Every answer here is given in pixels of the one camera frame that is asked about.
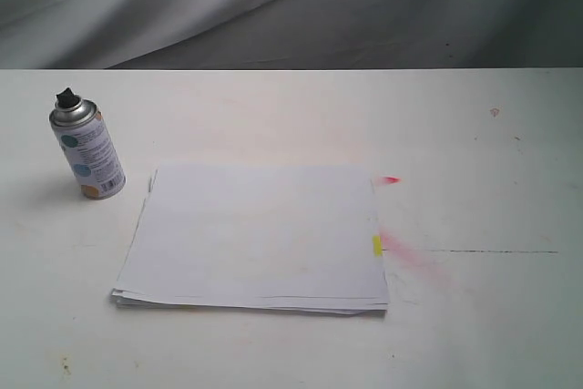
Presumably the white spray paint can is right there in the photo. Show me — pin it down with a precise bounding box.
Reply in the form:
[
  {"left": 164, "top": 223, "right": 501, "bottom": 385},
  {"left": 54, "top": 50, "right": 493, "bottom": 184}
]
[{"left": 48, "top": 88, "right": 126, "bottom": 200}]

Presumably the white paper stack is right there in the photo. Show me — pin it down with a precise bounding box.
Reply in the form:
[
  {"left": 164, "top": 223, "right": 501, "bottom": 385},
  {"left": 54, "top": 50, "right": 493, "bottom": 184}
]
[{"left": 112, "top": 163, "right": 389, "bottom": 314}]

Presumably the yellow sticky tab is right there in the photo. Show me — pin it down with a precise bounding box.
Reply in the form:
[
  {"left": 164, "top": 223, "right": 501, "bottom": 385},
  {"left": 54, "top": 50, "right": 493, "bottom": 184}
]
[{"left": 373, "top": 235, "right": 383, "bottom": 256}]

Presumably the grey backdrop cloth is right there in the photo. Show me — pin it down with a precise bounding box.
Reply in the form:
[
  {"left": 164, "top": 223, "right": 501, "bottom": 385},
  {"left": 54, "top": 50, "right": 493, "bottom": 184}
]
[{"left": 1, "top": 0, "right": 582, "bottom": 69}]

